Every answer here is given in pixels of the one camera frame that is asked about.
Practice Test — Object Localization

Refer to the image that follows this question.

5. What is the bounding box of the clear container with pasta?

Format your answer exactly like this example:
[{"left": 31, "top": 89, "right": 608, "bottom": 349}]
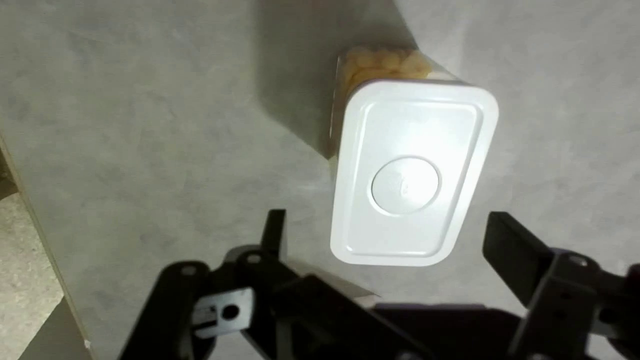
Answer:
[{"left": 327, "top": 46, "right": 463, "bottom": 161}]

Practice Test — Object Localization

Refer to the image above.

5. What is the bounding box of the white container lid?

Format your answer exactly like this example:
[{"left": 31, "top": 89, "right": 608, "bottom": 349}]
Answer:
[{"left": 329, "top": 78, "right": 500, "bottom": 267}]

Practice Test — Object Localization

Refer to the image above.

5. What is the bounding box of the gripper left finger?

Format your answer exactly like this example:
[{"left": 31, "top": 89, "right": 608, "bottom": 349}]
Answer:
[{"left": 118, "top": 209, "right": 426, "bottom": 360}]

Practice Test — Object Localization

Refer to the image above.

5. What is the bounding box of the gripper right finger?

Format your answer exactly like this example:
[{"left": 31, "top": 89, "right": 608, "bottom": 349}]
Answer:
[{"left": 482, "top": 211, "right": 640, "bottom": 360}]

